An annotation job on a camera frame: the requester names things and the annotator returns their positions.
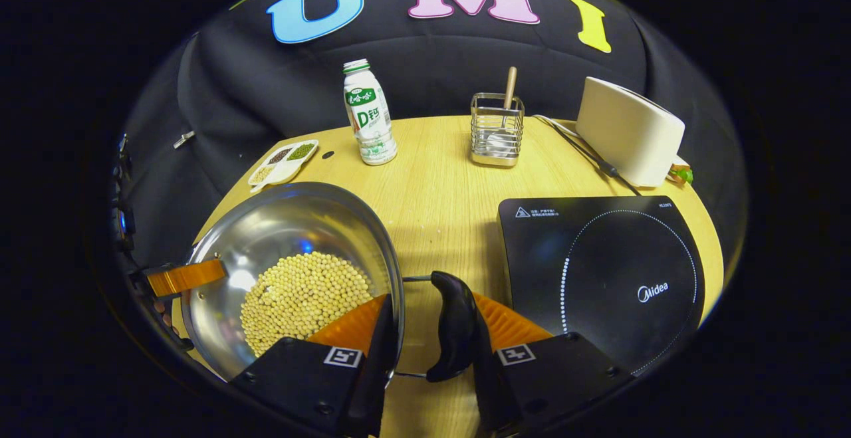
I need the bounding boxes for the wooden handled spoon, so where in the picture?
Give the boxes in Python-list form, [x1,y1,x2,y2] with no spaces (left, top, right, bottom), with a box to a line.
[485,66,519,154]

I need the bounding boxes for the stainless steel pot black handles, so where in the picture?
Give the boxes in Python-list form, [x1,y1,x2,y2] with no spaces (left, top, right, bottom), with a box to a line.
[180,182,478,383]

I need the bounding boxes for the white milk drink bottle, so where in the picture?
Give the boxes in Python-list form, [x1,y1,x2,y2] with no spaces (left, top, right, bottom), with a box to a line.
[342,59,398,166]

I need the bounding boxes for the wire utensil holder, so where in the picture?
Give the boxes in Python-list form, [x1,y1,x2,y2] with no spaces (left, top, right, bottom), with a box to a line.
[470,92,525,168]

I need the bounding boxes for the black induction cooktop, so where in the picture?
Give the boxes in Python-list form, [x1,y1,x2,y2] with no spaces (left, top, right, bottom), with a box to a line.
[497,195,705,376]

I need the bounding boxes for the grey toaster cable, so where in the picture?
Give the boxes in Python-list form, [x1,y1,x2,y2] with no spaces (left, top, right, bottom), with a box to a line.
[532,114,642,197]

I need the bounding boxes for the black backdrop cloth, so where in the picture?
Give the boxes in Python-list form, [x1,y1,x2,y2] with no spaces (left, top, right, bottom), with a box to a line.
[120,0,749,273]

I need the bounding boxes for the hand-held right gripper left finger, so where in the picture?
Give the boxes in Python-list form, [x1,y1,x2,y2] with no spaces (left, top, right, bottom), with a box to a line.
[229,294,398,438]

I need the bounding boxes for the pile of soybeans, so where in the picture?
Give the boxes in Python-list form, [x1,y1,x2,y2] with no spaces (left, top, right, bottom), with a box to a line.
[239,252,374,358]

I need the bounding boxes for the white toaster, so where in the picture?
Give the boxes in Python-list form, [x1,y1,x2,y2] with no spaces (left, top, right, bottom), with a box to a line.
[576,76,685,188]

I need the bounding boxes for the white divided bean tray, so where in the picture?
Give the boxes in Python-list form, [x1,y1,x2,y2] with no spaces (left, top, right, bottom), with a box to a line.
[248,140,319,194]

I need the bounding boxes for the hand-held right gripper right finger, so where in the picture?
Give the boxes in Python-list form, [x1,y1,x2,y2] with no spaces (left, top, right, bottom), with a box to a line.
[471,292,636,435]

